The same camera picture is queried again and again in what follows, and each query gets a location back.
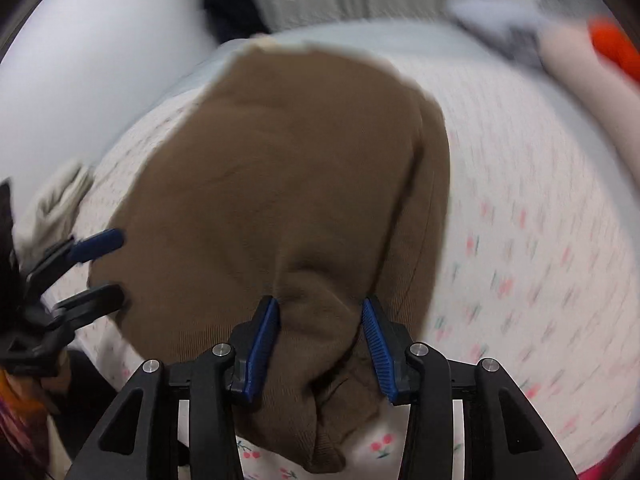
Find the red tomato plush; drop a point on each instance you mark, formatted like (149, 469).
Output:
(620, 50)

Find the beige crumpled cloth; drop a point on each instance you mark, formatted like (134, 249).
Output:
(55, 205)

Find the brown coat with fur collar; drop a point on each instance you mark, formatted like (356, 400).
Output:
(280, 170)

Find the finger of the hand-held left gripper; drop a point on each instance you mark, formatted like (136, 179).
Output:
(95, 245)
(95, 302)

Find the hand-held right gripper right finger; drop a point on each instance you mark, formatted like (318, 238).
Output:
(382, 355)

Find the pale grey-blue bed cover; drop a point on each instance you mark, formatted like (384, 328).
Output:
(425, 40)

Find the folded lavender blanket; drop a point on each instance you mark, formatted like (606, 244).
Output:
(490, 20)

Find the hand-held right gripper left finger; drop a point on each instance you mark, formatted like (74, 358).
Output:
(262, 345)

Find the dark hanging clothing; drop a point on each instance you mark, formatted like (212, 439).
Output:
(230, 0)

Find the pink plush cushion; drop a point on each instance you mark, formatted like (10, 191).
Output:
(570, 60)

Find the white floral bed sheet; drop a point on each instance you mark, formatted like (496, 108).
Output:
(525, 240)

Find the pink cloth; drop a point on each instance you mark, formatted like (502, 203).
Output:
(610, 467)

